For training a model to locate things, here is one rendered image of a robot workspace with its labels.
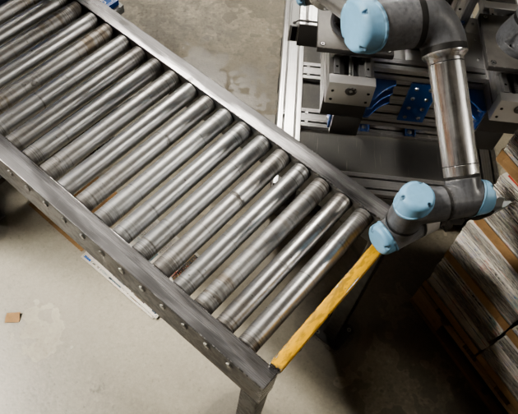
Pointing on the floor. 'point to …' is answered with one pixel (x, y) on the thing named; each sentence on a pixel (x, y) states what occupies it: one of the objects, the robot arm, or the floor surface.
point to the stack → (512, 214)
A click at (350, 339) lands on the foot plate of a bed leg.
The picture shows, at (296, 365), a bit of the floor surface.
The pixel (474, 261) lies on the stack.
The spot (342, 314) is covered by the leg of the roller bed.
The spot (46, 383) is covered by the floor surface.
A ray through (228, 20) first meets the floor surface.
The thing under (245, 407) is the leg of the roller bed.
